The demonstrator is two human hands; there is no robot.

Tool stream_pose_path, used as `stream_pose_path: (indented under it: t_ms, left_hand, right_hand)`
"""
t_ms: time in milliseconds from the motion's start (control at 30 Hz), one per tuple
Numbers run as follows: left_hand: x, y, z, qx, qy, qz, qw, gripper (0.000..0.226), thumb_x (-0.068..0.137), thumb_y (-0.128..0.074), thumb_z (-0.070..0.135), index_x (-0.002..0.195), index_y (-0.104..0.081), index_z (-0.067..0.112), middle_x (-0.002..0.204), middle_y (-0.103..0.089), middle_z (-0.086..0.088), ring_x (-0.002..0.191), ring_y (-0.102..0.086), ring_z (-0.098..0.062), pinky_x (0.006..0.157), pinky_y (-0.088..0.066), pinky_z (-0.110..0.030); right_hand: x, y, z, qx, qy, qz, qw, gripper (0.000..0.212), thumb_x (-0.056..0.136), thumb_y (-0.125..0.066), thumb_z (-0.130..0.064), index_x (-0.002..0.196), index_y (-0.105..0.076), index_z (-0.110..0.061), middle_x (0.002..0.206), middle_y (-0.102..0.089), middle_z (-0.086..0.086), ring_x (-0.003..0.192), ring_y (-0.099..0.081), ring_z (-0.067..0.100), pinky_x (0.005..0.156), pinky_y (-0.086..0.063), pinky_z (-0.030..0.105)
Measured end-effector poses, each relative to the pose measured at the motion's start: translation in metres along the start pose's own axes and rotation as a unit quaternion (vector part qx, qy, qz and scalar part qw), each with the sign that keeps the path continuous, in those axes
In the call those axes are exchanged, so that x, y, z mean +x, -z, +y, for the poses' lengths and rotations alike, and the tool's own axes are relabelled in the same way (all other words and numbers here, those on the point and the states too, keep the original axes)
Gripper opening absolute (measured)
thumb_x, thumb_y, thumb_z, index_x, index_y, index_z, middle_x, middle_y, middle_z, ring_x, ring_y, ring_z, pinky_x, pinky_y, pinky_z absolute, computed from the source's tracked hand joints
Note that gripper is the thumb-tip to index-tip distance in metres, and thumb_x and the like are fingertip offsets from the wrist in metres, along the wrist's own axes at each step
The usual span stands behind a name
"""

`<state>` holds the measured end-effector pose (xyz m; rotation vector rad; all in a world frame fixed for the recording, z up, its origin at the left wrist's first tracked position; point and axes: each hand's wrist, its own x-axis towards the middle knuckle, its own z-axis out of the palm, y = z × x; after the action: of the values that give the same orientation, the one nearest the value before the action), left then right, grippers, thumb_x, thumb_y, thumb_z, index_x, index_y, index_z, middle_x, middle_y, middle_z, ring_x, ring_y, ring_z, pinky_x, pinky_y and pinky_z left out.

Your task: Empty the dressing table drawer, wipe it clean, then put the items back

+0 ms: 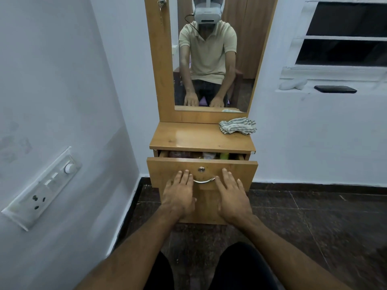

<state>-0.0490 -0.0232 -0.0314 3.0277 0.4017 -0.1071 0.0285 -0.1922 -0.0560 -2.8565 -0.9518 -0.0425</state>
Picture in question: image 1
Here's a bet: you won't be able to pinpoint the person's right hand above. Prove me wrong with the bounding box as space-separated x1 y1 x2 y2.
214 168 254 227

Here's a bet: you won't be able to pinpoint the person's left hand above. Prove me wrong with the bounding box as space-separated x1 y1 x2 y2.
160 169 198 220

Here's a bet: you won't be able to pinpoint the wooden drawer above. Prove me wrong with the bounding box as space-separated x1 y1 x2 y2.
146 149 259 194

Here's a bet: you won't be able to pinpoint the striped green white cloth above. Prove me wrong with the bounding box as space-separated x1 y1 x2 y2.
218 117 258 136

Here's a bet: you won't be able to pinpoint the person's right forearm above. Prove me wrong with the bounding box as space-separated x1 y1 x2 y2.
240 215 353 290

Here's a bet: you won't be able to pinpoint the person's left forearm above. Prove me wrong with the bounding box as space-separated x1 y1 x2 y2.
74 205 185 290

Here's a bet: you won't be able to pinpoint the person's legs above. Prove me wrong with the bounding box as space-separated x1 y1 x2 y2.
144 241 280 290

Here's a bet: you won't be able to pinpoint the wooden dressing table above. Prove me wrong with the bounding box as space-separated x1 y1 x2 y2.
144 0 279 226

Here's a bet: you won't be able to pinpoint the white object on sill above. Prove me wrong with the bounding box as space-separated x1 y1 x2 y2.
279 78 308 91

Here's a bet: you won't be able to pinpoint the black phone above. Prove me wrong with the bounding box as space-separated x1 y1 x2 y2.
313 85 358 94

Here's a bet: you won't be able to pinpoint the dressing table mirror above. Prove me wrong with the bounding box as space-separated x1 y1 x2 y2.
172 0 274 114

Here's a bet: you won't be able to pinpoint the white framed window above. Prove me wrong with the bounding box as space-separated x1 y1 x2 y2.
280 0 387 82

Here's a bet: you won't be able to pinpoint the white wall switch board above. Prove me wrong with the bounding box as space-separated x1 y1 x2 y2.
1 146 83 232

